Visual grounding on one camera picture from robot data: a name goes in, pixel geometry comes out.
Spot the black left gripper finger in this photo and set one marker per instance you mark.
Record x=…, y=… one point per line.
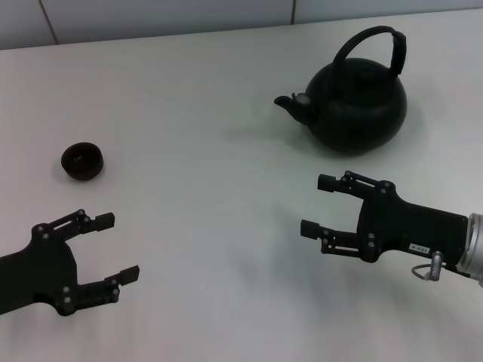
x=103, y=221
x=128, y=274

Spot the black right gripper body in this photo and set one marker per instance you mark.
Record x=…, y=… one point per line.
x=403, y=226

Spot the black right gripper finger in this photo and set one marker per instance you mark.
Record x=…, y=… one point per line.
x=328, y=183
x=310, y=229

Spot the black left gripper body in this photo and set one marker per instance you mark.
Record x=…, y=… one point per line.
x=41, y=271

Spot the small dark teacup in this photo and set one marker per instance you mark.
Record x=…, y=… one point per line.
x=83, y=163

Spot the black round teapot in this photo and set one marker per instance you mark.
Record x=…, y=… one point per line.
x=358, y=105

